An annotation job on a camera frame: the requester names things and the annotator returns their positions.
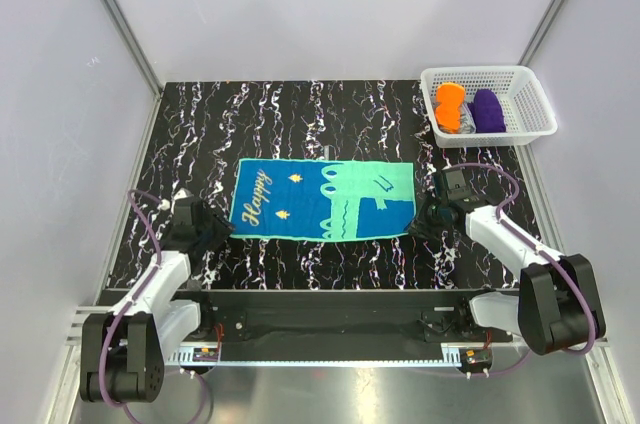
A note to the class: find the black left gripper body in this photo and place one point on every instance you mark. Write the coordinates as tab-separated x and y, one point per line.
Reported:
214	231

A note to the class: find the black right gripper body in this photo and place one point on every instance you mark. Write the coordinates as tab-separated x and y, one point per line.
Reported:
430	223

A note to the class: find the orange and grey towel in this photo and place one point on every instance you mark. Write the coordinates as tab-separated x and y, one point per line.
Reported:
449	99

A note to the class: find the teal and blue towel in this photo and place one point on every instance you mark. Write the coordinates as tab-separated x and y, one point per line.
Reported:
322	201

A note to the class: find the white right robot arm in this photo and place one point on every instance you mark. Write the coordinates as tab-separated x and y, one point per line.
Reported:
557	306

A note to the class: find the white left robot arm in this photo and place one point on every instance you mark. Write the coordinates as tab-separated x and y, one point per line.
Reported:
124	349

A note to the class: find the white blue rolled towel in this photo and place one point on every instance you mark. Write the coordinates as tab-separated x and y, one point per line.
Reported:
466	122

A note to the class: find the purple rolled towel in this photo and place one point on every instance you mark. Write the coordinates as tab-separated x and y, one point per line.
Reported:
487	112

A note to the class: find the white plastic basket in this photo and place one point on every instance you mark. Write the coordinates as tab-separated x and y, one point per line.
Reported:
527	111

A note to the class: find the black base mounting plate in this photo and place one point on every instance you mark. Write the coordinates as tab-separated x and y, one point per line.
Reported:
248	315

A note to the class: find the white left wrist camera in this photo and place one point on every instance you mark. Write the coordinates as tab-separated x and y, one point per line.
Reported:
169	204

